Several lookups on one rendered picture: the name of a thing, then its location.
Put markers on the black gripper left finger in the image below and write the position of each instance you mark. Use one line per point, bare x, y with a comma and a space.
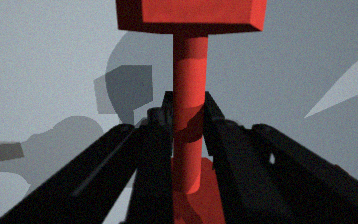
85, 189

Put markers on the red dumbbell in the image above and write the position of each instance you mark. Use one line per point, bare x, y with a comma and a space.
196, 198

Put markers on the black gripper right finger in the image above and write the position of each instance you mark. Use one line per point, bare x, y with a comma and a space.
312, 188

